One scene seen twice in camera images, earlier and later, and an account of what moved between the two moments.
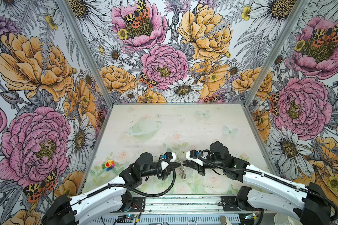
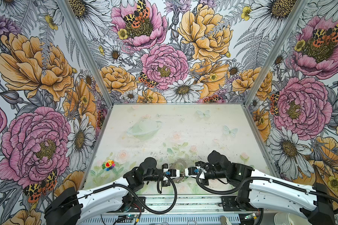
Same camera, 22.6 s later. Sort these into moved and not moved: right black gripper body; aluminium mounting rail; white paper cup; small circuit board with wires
Moved: right black gripper body
Not moved: aluminium mounting rail; white paper cup; small circuit board with wires
